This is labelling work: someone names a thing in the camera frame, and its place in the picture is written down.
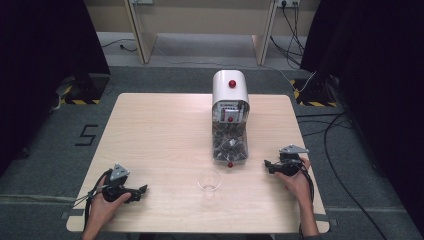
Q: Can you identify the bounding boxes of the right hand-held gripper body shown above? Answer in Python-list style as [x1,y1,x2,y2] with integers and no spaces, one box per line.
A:
[273,143,310,178]

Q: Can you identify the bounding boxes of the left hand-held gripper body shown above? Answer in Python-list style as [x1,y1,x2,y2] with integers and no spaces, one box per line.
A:
[99,162,142,204]

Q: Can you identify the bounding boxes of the person's right hand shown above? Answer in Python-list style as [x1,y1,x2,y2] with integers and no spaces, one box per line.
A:
[274,156,313,203]

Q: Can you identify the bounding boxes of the person's left hand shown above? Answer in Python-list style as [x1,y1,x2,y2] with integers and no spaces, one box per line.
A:
[86,176,133,231]

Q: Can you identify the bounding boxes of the pile of tea bags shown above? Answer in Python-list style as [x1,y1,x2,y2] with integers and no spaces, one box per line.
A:
[213,121,249,162]

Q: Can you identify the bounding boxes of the clear plastic cup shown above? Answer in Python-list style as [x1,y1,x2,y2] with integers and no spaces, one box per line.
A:
[196,168,222,201]

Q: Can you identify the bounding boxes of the black stand base striped tape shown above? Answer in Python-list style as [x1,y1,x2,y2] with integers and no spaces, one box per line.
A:
[289,74,340,108]
[59,73,112,106]

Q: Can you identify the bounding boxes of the white dispenser with red knobs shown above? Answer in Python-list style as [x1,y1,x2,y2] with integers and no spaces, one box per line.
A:
[211,69,251,169]

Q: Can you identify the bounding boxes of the black curtain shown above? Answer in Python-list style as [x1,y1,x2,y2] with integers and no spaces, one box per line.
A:
[0,0,112,176]
[299,0,424,236]

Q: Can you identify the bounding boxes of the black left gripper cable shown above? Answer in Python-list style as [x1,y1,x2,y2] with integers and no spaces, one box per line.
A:
[71,168,114,232]

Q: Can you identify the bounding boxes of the long black floor cables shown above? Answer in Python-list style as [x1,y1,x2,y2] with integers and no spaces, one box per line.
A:
[295,111,390,240]

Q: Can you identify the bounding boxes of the thin white cable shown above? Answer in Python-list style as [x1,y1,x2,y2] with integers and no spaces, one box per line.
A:
[153,43,317,94]

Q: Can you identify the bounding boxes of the bundle of black cables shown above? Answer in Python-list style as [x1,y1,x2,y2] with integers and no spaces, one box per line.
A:
[269,2,306,70]

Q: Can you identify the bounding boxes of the thin black floor cable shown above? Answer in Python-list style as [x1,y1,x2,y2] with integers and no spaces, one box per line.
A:
[100,38,139,54]

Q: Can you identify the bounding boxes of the white wall socket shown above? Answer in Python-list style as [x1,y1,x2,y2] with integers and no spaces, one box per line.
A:
[276,0,302,9]

